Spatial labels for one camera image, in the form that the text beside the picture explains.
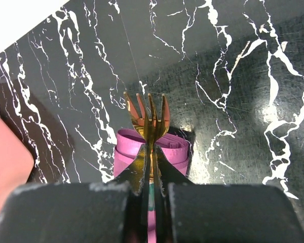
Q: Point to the pink divided organizer tray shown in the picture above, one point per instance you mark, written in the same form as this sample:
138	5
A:
16	162

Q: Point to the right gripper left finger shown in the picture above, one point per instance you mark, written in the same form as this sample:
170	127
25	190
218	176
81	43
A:
79	212

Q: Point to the purple satin napkin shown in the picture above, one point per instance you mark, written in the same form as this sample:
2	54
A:
128	144

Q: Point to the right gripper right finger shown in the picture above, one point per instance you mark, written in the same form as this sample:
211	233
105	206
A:
188	212

